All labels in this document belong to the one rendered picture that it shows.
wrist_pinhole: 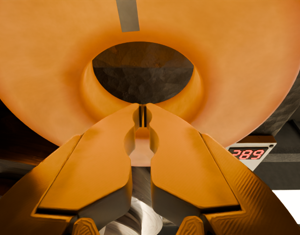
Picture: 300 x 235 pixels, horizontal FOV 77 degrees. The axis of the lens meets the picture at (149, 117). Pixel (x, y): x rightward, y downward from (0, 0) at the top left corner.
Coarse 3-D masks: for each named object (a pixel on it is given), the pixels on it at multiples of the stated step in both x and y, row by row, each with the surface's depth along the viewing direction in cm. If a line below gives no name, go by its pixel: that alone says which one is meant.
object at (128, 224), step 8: (0, 184) 18; (8, 184) 18; (0, 192) 17; (128, 216) 26; (112, 224) 24; (120, 224) 24; (128, 224) 25; (136, 224) 28; (104, 232) 24; (112, 232) 26; (120, 232) 27; (128, 232) 27; (136, 232) 27
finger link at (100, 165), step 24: (120, 120) 10; (96, 144) 8; (120, 144) 8; (72, 168) 7; (96, 168) 7; (120, 168) 7; (48, 192) 6; (72, 192) 6; (96, 192) 6; (120, 192) 6; (96, 216) 6; (120, 216) 7
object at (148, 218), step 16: (0, 112) 19; (0, 128) 18; (16, 128) 19; (0, 144) 17; (16, 144) 18; (32, 144) 18; (48, 144) 19; (0, 160) 16; (16, 160) 16; (32, 160) 17; (0, 176) 18; (16, 176) 18; (144, 176) 28; (144, 192) 27; (144, 208) 25; (144, 224) 31; (160, 224) 31
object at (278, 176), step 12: (288, 132) 890; (276, 144) 842; (288, 144) 843; (264, 168) 758; (276, 168) 759; (288, 168) 760; (264, 180) 723; (276, 180) 724; (288, 180) 725; (168, 228) 605
